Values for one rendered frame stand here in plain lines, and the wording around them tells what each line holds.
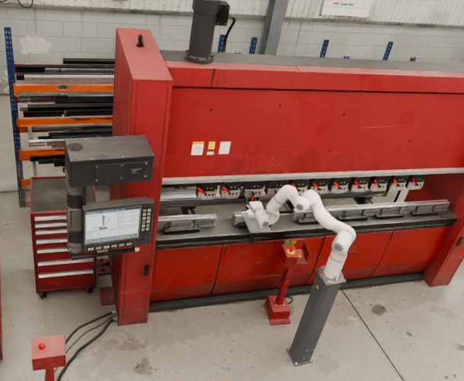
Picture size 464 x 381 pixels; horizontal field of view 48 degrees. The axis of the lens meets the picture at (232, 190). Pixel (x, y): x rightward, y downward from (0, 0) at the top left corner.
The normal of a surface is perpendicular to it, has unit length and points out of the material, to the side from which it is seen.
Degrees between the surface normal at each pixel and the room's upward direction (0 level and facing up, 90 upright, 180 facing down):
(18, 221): 0
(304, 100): 90
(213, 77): 90
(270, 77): 90
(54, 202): 0
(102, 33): 90
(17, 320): 0
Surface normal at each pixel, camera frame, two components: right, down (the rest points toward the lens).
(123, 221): 0.36, 0.59
